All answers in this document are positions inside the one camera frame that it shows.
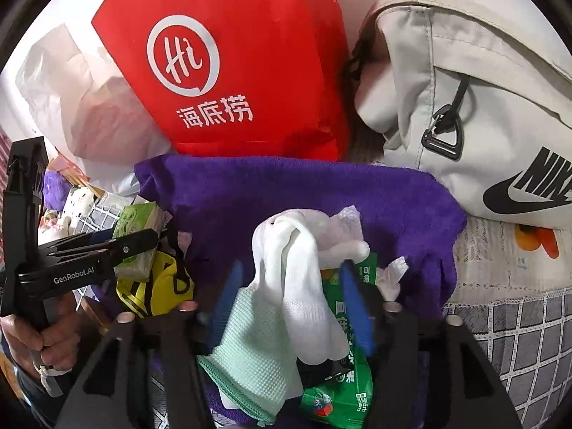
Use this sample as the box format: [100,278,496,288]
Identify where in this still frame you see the white tissue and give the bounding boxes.
[375,257,409,302]

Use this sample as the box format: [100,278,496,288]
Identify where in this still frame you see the yellow mesh pouch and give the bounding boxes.
[115,228,194,318]

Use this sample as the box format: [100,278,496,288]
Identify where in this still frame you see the white glove with green cuff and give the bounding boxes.
[199,208,370,426]

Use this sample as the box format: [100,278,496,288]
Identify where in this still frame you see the green snack packet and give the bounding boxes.
[298,269,373,428]

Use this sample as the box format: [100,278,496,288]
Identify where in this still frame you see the person's left hand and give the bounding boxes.
[1,292,82,381]

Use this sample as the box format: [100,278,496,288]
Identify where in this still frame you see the purple fleece towel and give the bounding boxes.
[135,154,466,319]

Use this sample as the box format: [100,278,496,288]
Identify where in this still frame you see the white spotted plush toy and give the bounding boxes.
[59,187,96,235]

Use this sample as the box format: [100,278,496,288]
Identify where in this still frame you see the purple plush toy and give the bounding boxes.
[43,169,72,212]

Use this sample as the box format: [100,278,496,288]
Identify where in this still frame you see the grey checked tablecloth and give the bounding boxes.
[73,193,572,429]

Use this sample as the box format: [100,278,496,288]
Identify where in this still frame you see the white Miniso plastic bag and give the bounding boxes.
[15,24,172,197]

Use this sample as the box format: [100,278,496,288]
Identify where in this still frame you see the red paper shopping bag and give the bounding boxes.
[92,0,350,161]

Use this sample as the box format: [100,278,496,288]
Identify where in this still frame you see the grey Nike waist bag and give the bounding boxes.
[351,0,571,230]

